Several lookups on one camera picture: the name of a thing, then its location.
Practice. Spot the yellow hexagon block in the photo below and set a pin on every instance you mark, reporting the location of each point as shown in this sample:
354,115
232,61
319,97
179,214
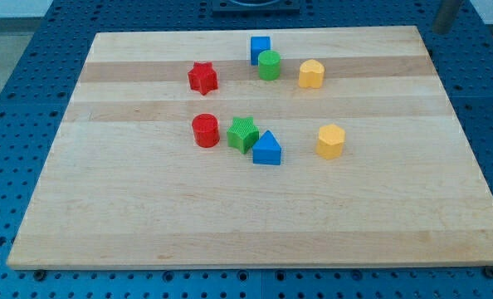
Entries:
330,141

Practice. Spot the green star block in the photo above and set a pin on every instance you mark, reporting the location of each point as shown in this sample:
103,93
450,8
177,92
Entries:
242,134

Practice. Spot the blue triangle block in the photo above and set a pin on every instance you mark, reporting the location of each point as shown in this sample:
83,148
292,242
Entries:
267,150

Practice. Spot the red cylinder block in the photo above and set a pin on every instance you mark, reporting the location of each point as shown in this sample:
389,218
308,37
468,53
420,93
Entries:
205,130

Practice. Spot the wooden board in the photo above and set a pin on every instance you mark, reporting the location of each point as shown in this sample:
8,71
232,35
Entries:
125,186

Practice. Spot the red star block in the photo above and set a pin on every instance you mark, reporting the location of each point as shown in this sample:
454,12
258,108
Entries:
203,78

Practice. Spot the green cylinder block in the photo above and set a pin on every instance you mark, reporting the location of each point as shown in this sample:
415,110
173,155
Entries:
269,65

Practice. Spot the yellow heart block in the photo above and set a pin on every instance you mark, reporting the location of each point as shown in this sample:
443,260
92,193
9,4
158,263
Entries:
311,74

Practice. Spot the blue cube block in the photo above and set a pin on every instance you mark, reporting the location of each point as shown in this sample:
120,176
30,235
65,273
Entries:
258,44

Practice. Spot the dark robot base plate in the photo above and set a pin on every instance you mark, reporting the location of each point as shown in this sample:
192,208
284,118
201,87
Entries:
255,6

